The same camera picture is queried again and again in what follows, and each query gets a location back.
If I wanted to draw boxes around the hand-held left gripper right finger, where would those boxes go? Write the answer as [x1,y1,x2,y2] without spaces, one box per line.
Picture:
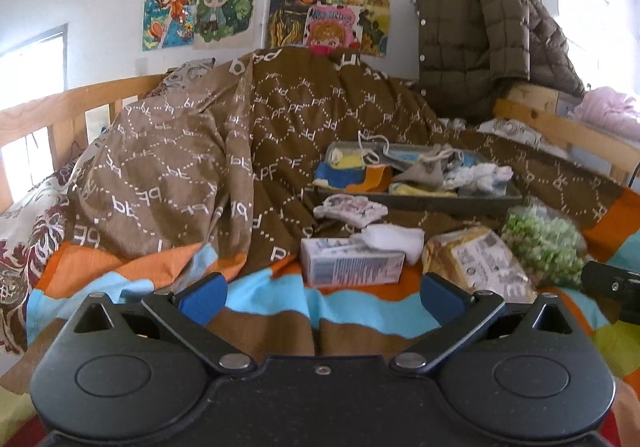
[390,272,576,375]

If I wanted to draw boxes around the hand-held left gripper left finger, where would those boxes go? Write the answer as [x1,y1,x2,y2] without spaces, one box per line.
[70,272,256,375]

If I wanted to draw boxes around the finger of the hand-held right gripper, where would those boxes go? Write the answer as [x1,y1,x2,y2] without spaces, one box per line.
[581,261,640,323]

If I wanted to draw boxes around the grey shallow tray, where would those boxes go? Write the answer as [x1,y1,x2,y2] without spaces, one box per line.
[306,141,524,214]

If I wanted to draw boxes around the white fluffy cloth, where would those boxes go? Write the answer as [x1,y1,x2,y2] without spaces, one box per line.
[442,162,514,198]

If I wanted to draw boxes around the grey drawstring bag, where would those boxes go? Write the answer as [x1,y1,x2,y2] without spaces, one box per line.
[357,131,464,193]

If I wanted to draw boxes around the orange ribbed silicone band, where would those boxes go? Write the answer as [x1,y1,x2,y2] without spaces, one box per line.
[345,166,394,194]

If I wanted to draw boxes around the gold foil snack packet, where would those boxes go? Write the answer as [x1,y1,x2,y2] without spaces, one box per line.
[422,226,539,306]

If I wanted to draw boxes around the bag of green snacks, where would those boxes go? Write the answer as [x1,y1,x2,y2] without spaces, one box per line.
[500,204,589,288]

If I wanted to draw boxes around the white carton box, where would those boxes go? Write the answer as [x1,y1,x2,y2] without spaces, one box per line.
[300,237,407,288]

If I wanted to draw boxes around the yellow striped cloth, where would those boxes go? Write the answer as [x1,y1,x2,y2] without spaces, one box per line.
[389,182,459,198]

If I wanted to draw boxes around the cartoon printed plush pouch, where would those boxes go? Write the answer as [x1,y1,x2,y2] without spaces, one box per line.
[313,193,389,228]

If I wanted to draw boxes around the brown printed blanket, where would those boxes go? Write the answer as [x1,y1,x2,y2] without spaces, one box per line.
[0,47,640,447]

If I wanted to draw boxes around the blue yellow cartoon towel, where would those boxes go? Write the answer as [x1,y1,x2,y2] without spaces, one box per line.
[314,142,436,194]

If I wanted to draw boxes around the pink cloth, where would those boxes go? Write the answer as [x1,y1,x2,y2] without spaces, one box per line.
[570,87,640,128]

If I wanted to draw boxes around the white swirl-pattern sheet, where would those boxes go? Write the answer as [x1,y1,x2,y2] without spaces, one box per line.
[477,118,543,144]

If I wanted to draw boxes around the olive quilted jacket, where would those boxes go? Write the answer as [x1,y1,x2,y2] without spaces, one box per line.
[412,0,586,120]

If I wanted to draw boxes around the window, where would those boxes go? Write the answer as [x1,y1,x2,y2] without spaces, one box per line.
[0,24,69,215]

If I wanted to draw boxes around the wooden bed frame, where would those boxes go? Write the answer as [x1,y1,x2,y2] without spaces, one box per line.
[0,74,640,215]

